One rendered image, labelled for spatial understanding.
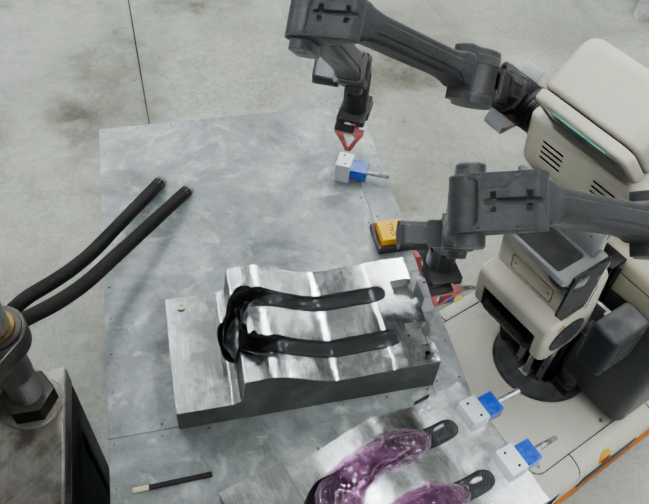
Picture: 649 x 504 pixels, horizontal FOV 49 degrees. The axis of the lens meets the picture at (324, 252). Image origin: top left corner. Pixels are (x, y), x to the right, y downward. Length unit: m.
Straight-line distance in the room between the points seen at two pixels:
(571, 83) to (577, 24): 2.90
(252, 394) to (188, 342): 0.18
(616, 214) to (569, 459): 1.12
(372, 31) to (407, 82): 2.35
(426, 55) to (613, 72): 0.30
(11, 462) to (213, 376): 0.39
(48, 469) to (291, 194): 0.82
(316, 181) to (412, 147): 1.39
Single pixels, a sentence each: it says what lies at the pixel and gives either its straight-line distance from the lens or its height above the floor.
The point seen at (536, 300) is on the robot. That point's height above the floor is 0.80.
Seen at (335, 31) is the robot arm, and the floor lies 1.44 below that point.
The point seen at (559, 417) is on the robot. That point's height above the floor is 0.28.
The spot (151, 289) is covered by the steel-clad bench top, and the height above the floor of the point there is 0.80.
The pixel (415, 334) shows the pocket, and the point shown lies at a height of 0.86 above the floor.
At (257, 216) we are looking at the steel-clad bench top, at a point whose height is 0.80.
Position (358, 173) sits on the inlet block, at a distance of 1.75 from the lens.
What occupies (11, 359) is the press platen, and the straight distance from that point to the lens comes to 1.28.
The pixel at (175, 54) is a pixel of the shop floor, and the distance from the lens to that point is 3.61.
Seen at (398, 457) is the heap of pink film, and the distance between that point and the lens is 1.26.
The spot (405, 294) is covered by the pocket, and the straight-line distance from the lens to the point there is 1.49.
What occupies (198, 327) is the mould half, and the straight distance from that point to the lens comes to 1.43.
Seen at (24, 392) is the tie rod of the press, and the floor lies 0.87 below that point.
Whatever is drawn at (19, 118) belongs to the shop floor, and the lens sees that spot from 3.38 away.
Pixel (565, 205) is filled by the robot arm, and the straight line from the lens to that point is 0.95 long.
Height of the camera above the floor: 2.04
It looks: 50 degrees down
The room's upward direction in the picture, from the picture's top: 5 degrees clockwise
